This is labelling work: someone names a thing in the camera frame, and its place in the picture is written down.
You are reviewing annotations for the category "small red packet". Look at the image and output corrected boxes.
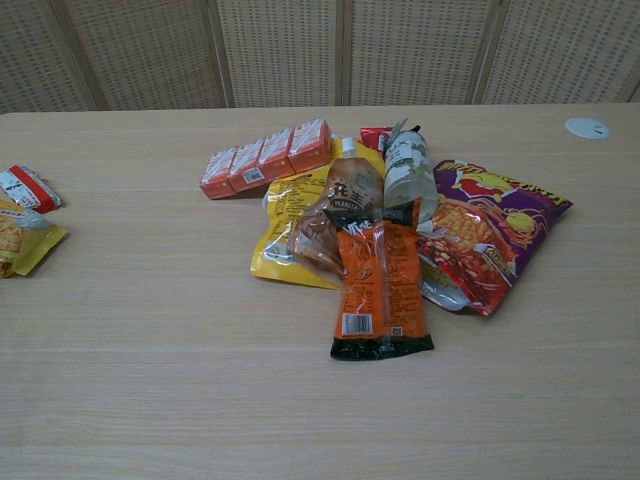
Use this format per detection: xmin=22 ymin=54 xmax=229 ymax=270
xmin=359 ymin=125 xmax=394 ymax=151

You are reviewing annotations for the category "yellow spout pouch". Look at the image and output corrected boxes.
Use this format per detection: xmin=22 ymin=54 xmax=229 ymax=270
xmin=249 ymin=138 xmax=384 ymax=292

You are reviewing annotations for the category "red and white snack packet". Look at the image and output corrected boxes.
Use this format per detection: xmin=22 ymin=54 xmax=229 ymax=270
xmin=0 ymin=163 xmax=64 ymax=215

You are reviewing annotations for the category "orange and black snack packet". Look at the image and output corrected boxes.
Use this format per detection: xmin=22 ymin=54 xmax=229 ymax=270
xmin=327 ymin=196 xmax=435 ymax=363

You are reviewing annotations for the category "beige perforated folding screen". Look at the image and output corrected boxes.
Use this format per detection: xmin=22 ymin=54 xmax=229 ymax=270
xmin=0 ymin=0 xmax=640 ymax=116

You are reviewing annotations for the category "clear white green packet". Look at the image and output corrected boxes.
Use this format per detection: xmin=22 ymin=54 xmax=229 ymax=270
xmin=381 ymin=117 xmax=439 ymax=224

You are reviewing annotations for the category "white round table grommet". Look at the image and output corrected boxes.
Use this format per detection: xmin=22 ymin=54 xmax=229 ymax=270
xmin=564 ymin=117 xmax=613 ymax=141

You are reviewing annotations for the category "yellow cracker bag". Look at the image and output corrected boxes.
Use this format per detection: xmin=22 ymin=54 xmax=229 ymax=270
xmin=0 ymin=198 xmax=69 ymax=279

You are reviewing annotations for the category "purple noodle snack bag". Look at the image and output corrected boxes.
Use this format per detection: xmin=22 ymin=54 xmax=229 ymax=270
xmin=416 ymin=158 xmax=574 ymax=318

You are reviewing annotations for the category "orange drink carton pack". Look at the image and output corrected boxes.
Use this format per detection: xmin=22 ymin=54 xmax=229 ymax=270
xmin=199 ymin=116 xmax=334 ymax=202

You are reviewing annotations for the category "brown peanut spout pouch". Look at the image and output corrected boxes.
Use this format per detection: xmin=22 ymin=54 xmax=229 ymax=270
xmin=291 ymin=136 xmax=387 ymax=279

